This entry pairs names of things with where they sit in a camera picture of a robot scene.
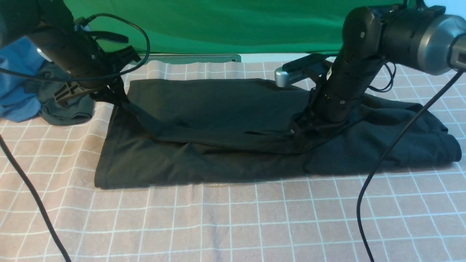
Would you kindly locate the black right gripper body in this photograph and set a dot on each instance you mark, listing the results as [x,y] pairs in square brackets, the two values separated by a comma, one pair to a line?
[339,90]

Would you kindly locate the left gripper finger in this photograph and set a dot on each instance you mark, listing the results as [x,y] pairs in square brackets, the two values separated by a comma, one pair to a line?
[104,95]
[116,94]

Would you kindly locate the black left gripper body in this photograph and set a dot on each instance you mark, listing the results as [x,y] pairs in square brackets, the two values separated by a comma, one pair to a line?
[89,67]

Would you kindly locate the dark gray long-sleeve shirt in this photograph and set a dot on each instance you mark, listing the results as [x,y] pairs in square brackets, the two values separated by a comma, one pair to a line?
[235,131]

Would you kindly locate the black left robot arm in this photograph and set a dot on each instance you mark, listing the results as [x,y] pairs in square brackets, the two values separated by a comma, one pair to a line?
[51,27]

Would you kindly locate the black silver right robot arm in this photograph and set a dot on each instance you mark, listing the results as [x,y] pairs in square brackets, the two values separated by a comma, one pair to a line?
[427,40]

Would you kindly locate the blue garment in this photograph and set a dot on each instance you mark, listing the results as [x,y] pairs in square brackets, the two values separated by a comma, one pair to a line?
[22,57]

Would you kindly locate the green backdrop cloth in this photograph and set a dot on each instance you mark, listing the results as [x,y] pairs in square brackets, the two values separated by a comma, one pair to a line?
[232,26]

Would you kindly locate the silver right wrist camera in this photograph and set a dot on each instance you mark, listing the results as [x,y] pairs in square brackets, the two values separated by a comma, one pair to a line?
[298,71]

